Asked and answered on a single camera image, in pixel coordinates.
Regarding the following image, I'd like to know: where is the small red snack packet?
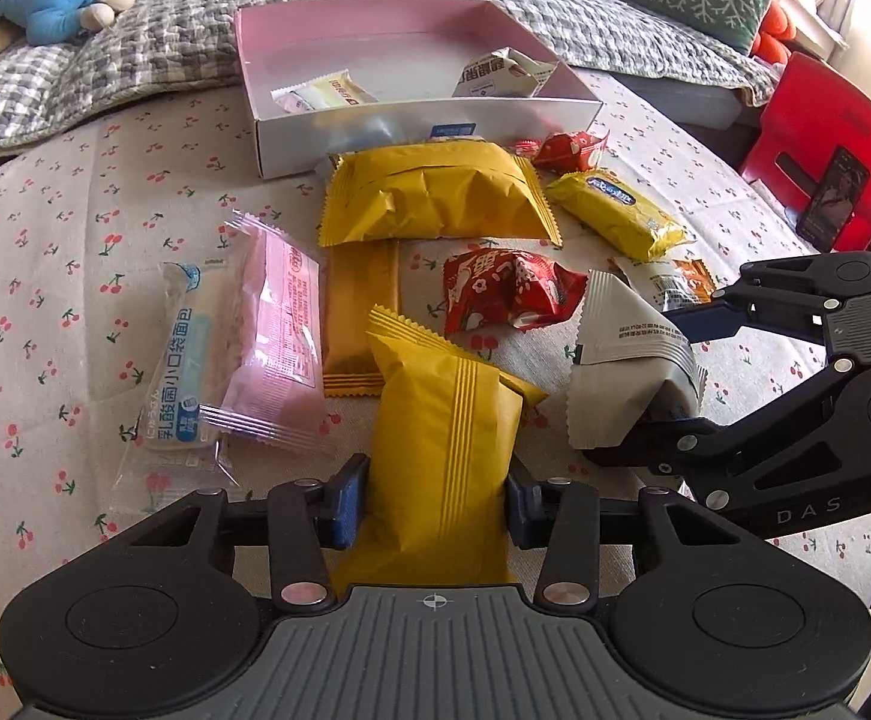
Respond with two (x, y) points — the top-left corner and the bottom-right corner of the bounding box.
(514, 129), (611, 173)

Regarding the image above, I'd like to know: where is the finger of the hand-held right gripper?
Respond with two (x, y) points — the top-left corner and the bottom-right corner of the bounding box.
(584, 360), (866, 512)
(662, 255), (843, 344)

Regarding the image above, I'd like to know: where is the orange plush toy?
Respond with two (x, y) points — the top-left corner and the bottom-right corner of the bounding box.
(750, 0), (792, 65)

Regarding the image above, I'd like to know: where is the red plastic chair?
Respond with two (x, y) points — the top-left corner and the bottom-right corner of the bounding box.
(739, 52), (871, 252)

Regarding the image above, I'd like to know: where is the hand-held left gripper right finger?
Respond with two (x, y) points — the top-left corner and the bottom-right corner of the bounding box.
(505, 465), (755, 608)

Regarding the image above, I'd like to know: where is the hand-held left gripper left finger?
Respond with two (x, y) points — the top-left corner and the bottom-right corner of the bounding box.
(109, 454), (373, 614)

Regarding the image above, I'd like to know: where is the cherry print tablecloth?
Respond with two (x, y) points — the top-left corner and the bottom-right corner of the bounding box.
(0, 67), (871, 691)

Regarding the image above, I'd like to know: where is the white orange snack packet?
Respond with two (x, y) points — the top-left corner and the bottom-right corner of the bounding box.
(608, 256), (717, 312)

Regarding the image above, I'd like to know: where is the plain grey snack packet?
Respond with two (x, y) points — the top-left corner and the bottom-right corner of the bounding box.
(566, 268), (708, 451)

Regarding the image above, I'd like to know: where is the grey checked quilt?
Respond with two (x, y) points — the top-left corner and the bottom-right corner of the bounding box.
(0, 0), (782, 155)

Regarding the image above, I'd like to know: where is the black smartphone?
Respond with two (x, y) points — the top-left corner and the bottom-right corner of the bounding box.
(795, 146), (871, 247)

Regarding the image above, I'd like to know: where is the grey packet with brown print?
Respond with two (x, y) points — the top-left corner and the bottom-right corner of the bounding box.
(452, 46), (558, 100)

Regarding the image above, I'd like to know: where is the large yellow snack packet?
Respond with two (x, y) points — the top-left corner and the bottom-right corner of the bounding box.
(317, 141), (564, 248)

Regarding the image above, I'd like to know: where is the pink snack packet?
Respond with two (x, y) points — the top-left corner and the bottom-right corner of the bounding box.
(199, 210), (339, 455)

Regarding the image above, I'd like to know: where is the yellow packet with blue label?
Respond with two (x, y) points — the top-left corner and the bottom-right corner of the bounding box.
(544, 171), (695, 263)

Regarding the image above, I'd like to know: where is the clear bread packet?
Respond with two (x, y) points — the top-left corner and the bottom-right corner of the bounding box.
(124, 261), (245, 492)

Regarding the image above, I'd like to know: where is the pale yellow snack packet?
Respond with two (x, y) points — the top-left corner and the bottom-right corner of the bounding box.
(271, 69), (380, 115)

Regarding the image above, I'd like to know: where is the large red snack packet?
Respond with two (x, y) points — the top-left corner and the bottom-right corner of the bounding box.
(441, 246), (590, 338)

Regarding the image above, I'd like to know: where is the gold bar snack packet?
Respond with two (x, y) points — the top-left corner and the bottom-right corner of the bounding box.
(320, 240), (403, 398)

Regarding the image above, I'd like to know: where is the pink cardboard box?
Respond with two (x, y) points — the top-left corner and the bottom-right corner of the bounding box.
(233, 0), (605, 179)

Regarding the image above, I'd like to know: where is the yellow ribbed snack packet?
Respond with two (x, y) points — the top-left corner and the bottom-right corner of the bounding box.
(346, 305), (549, 590)

